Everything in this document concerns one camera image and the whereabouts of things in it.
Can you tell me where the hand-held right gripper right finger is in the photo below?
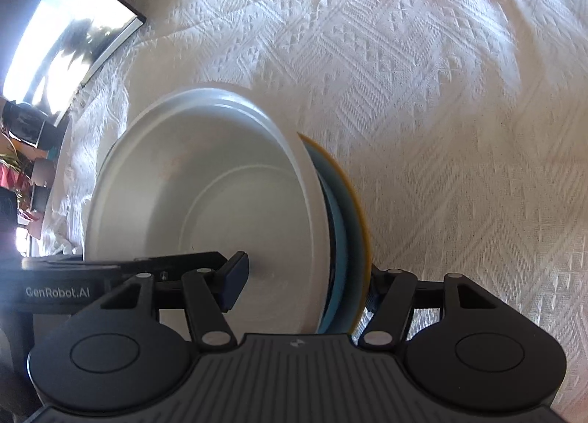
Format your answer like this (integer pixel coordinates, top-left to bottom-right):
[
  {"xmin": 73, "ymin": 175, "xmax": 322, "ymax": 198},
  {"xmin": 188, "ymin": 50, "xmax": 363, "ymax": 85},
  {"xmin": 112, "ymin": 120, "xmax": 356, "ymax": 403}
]
[{"xmin": 358, "ymin": 263, "xmax": 499, "ymax": 351}]

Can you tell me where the green houseplant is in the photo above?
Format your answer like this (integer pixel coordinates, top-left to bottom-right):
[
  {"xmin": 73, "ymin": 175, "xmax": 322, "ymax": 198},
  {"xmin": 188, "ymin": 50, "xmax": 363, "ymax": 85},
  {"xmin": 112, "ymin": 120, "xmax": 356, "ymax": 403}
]
[{"xmin": 0, "ymin": 152, "xmax": 34, "ymax": 204}]

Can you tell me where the plain white plate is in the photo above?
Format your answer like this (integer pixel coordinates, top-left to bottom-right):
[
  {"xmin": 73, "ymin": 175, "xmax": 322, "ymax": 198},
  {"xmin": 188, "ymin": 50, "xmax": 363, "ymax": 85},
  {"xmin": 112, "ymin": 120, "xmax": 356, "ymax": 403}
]
[{"xmin": 84, "ymin": 87, "xmax": 330, "ymax": 337}]

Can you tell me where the blue enamel bowl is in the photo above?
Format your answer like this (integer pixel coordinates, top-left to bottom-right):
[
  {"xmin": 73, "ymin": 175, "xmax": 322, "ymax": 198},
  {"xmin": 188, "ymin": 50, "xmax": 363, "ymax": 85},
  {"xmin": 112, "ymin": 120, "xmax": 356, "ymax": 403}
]
[{"xmin": 305, "ymin": 143, "xmax": 354, "ymax": 334}]

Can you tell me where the yellow-rimmed white plate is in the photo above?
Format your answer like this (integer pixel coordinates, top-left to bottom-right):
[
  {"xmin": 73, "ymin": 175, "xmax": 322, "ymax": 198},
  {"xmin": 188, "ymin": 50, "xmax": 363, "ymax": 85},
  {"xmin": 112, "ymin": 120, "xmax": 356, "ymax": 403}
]
[{"xmin": 298, "ymin": 131, "xmax": 372, "ymax": 344}]

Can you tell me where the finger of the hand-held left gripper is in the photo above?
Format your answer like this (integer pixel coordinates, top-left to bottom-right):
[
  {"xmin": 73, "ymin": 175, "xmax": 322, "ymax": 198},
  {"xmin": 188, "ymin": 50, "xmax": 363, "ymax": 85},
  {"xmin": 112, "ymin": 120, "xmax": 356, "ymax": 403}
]
[{"xmin": 110, "ymin": 251, "xmax": 231, "ymax": 274}]

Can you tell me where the white textured cloth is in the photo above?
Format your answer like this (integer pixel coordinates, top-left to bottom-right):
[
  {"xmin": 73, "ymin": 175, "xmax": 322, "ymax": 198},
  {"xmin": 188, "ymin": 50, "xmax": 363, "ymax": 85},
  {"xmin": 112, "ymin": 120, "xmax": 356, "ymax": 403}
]
[{"xmin": 28, "ymin": 0, "xmax": 588, "ymax": 411}]

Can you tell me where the flat screen television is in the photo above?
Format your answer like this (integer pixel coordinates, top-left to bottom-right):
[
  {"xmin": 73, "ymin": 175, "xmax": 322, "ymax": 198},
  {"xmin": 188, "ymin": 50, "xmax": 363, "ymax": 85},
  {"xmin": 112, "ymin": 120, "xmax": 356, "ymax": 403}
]
[{"xmin": 2, "ymin": 0, "xmax": 147, "ymax": 128}]

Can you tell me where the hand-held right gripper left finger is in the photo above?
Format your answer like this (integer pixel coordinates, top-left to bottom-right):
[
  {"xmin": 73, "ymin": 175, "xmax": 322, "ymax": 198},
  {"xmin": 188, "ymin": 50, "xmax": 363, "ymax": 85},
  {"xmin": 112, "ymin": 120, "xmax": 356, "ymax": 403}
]
[{"xmin": 99, "ymin": 251, "xmax": 249, "ymax": 353}]

